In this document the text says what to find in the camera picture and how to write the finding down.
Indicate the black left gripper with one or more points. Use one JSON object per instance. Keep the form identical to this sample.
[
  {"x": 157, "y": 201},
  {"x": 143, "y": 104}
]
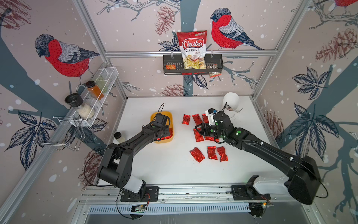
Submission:
[{"x": 167, "y": 132}]

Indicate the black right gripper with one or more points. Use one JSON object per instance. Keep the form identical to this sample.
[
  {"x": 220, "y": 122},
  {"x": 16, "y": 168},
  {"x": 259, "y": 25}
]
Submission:
[{"x": 203, "y": 128}]

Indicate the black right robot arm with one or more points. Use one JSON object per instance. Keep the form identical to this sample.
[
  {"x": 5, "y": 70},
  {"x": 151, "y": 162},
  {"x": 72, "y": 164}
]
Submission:
[{"x": 304, "y": 178}]

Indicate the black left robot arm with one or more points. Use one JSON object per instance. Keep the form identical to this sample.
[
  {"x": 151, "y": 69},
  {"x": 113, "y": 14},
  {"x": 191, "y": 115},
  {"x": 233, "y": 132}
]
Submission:
[{"x": 116, "y": 165}]

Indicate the yellow plastic storage box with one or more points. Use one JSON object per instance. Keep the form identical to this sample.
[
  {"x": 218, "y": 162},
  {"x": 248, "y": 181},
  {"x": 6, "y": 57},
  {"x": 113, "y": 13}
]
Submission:
[{"x": 170, "y": 140}]

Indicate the white paper cup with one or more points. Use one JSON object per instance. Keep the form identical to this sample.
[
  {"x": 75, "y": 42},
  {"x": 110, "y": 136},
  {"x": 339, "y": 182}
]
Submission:
[{"x": 231, "y": 104}]

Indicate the small glass spice jar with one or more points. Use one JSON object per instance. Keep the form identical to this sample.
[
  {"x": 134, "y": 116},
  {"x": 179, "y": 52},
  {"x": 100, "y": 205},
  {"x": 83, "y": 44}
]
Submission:
[{"x": 119, "y": 138}]

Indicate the orange spice jar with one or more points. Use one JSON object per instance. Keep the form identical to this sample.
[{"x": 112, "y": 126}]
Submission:
[{"x": 94, "y": 90}]

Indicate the green item on shelf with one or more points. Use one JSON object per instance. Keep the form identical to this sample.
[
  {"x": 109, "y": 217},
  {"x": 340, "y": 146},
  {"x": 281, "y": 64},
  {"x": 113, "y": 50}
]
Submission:
[{"x": 102, "y": 84}]

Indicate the Chuba cassava chips bag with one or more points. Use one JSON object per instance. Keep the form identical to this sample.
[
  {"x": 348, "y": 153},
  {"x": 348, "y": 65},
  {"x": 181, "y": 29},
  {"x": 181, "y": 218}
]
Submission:
[{"x": 189, "y": 42}]

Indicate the black lid salt jar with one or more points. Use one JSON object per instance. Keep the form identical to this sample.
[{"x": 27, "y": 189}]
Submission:
[{"x": 84, "y": 110}]

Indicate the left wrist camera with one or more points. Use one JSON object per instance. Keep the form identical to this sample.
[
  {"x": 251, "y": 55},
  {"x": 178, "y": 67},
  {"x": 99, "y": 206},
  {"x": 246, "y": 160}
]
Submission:
[{"x": 160, "y": 120}]

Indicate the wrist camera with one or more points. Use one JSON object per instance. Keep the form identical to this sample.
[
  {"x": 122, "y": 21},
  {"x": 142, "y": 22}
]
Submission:
[
  {"x": 160, "y": 120},
  {"x": 210, "y": 113}
]

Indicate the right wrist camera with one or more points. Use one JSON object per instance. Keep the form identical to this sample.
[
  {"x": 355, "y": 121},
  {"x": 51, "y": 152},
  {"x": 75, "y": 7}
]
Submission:
[{"x": 210, "y": 113}]

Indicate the black wire wall basket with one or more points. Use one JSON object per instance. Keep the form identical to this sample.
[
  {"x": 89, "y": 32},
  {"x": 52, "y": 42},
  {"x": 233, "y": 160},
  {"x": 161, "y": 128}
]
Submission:
[{"x": 174, "y": 65}]

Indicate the white wire wall shelf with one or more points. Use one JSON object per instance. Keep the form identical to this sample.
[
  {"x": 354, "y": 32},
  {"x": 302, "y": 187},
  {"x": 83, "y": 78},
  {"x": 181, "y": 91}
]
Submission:
[{"x": 110, "y": 74}]

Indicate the horizontal aluminium frame bar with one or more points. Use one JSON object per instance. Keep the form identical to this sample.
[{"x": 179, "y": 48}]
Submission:
[{"x": 229, "y": 53}]

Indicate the chrome wire rack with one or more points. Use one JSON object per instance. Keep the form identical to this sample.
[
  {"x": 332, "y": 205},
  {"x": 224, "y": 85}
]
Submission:
[{"x": 69, "y": 134}]

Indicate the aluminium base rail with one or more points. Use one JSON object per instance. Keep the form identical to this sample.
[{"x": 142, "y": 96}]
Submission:
[{"x": 193, "y": 199}]

